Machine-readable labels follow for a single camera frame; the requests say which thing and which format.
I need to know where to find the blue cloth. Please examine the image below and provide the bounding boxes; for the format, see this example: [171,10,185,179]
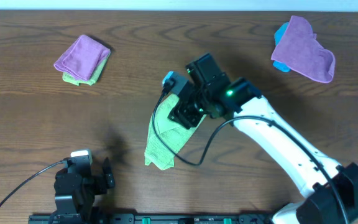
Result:
[273,21,316,77]

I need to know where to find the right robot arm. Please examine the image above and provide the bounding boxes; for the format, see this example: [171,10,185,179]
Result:
[162,54,358,224]

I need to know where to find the light green microfiber cloth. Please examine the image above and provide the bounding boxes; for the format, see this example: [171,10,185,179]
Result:
[144,94,200,170]

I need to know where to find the black cable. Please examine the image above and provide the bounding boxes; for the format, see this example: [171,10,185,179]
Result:
[0,160,70,224]
[151,88,351,224]

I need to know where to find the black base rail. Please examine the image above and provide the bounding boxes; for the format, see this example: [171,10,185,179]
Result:
[28,213,273,224]

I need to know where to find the right black cable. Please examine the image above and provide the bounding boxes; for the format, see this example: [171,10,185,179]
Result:
[151,88,351,224]

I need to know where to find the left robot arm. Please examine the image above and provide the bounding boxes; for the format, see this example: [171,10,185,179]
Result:
[54,156,115,223]

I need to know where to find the left black cable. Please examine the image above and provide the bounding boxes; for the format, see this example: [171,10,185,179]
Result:
[0,160,70,224]

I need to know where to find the large purple cloth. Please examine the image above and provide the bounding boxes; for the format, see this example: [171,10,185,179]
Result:
[271,16,336,83]

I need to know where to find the folded green cloth under purple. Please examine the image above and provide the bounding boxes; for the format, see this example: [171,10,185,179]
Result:
[62,54,110,86]

